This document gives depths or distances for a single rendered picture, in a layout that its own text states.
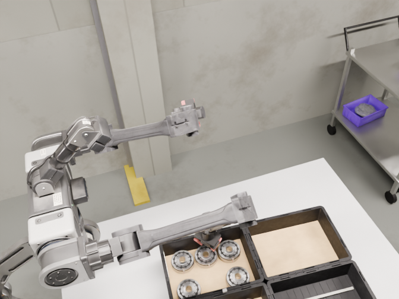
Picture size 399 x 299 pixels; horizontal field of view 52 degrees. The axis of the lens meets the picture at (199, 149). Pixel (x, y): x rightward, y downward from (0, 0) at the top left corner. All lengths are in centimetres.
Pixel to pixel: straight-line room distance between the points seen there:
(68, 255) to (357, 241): 149
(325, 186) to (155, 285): 109
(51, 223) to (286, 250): 112
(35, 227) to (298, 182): 156
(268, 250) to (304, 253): 17
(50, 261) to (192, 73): 211
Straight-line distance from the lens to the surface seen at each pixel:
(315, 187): 244
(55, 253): 129
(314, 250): 204
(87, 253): 127
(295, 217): 204
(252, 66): 327
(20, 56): 283
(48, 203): 137
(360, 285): 193
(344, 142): 380
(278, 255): 199
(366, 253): 225
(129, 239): 129
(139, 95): 286
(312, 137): 377
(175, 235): 125
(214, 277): 192
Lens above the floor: 253
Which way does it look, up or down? 45 degrees down
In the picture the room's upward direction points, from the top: 3 degrees counter-clockwise
